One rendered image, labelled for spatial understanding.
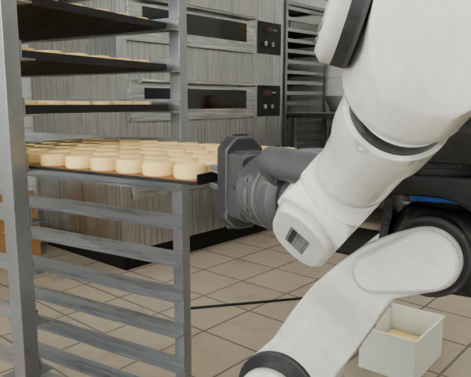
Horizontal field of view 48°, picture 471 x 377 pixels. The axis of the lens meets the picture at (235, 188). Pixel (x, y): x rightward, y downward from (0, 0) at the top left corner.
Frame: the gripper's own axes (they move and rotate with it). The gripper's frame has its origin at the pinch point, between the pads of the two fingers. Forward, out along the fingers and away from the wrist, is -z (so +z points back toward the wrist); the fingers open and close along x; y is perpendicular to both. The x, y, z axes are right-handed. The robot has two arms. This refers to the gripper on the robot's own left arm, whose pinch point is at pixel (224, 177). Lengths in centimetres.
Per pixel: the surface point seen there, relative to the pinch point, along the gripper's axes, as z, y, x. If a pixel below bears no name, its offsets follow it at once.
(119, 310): -67, -4, -44
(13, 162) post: -26.8, 24.1, 0.6
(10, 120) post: -26.8, 24.1, 7.3
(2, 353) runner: -37, 27, -36
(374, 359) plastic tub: -69, -97, -82
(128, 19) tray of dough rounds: -45, -1, 27
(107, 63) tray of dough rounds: -41.8, 4.2, 17.5
